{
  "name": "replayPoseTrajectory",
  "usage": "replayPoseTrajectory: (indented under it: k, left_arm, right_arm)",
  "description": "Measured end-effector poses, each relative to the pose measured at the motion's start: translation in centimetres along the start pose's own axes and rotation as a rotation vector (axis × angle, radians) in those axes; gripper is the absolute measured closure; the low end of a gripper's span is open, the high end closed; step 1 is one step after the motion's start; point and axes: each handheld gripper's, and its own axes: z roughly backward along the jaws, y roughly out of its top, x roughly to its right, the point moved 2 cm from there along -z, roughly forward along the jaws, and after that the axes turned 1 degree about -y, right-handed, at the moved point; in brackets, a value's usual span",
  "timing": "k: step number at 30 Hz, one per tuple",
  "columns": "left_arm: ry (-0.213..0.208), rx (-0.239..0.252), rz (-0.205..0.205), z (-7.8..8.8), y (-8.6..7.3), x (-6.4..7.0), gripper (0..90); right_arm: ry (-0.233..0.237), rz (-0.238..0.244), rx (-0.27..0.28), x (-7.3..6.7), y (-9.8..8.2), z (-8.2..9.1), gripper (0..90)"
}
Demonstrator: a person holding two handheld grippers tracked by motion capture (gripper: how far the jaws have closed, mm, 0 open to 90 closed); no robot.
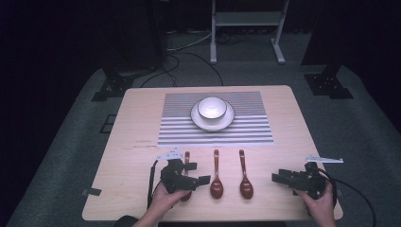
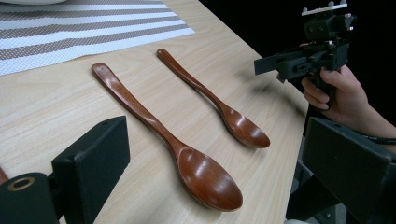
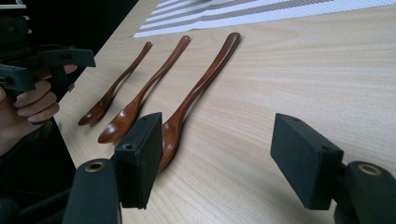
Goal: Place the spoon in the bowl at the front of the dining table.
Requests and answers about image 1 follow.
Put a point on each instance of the grey tape strip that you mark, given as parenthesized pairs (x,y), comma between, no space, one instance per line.
(92,191)

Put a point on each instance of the striped placemat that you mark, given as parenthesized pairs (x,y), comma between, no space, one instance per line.
(252,126)

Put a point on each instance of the white plate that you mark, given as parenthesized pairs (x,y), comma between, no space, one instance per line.
(213,125)

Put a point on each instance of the person's right hand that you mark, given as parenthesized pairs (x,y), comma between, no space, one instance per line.
(321,206)

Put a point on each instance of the black stand base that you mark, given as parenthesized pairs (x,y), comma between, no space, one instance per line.
(328,85)
(113,87)

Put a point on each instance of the black tape square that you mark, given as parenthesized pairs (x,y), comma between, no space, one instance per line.
(105,123)

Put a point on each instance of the white metal stand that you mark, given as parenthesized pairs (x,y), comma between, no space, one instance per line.
(246,18)

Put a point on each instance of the white bowl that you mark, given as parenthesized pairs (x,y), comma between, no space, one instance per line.
(212,108)

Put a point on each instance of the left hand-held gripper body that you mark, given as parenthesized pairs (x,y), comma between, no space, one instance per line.
(174,178)

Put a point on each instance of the red-brown spoon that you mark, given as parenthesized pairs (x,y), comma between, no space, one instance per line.
(217,189)
(187,156)
(246,189)

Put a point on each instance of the person's dark sleeve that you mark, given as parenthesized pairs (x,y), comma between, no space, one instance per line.
(125,222)

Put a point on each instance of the person's left hand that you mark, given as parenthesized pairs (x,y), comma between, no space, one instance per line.
(164,200)

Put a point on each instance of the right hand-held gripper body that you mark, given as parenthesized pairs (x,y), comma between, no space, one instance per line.
(310,183)

